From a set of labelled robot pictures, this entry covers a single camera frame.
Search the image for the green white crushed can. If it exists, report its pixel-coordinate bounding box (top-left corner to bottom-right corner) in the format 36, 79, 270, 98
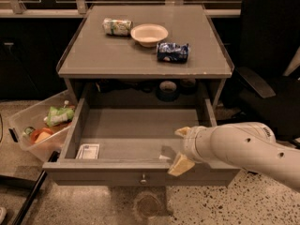
102, 18, 133, 37

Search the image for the grey drawer cabinet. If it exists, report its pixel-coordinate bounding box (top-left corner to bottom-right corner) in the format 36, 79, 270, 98
55, 4, 235, 111

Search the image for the green snack bag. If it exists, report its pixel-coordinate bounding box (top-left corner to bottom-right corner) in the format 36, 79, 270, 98
44, 107, 75, 127

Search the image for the black office chair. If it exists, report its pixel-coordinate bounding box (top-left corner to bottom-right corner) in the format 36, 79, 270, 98
221, 0, 300, 142

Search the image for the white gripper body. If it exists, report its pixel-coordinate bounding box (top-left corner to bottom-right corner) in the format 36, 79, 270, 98
183, 126, 216, 163

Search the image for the blue crushed can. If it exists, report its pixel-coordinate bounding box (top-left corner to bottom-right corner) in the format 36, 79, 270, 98
157, 42, 189, 63

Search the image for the orange round object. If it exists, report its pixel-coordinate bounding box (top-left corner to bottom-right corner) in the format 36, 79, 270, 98
30, 127, 53, 144

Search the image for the dark tape roll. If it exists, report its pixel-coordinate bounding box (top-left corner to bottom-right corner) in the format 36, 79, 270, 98
180, 79, 197, 95
156, 81, 179, 102

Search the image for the grey top drawer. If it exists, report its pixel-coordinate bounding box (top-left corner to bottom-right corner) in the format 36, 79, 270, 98
43, 83, 238, 187

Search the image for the beige paper bowl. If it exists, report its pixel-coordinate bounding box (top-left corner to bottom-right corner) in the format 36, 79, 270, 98
130, 23, 169, 48

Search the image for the small white paper scrap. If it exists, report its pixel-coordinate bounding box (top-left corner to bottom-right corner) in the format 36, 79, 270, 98
159, 155, 170, 160

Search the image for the white card in drawer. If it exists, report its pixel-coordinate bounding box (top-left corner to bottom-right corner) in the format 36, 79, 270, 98
76, 143, 100, 159

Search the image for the round floor drain cover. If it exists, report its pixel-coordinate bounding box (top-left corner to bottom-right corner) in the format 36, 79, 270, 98
133, 191, 162, 219

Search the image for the small green can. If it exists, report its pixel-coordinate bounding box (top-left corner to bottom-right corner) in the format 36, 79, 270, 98
23, 127, 35, 136

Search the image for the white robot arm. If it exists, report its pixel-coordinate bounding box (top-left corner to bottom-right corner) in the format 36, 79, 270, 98
168, 122, 300, 192

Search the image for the clear plastic bin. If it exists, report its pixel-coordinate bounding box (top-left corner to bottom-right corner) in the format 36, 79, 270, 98
8, 90, 76, 162

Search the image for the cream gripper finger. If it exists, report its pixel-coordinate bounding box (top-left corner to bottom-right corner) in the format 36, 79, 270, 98
168, 153, 195, 176
174, 127, 191, 138

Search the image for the black metal bar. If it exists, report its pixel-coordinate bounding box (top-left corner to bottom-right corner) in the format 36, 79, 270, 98
11, 150, 60, 225

